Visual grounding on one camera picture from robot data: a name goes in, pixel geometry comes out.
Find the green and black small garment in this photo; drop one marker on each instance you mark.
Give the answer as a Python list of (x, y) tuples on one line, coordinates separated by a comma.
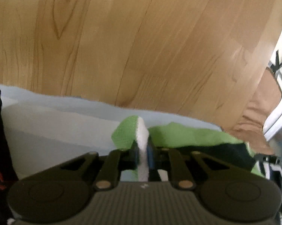
[(178, 134)]

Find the blue striped bed sheet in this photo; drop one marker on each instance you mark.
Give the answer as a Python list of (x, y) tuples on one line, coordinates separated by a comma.
[(61, 126)]

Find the brown floor mat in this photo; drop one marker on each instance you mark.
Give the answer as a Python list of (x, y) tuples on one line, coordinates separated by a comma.
[(255, 112)]

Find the white door frame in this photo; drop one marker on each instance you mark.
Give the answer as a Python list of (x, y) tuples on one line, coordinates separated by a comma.
[(275, 121)]

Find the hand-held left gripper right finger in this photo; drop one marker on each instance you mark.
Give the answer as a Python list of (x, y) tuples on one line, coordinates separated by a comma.
[(151, 155)]

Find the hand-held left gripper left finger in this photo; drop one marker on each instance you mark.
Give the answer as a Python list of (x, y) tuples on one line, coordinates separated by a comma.
[(135, 155)]

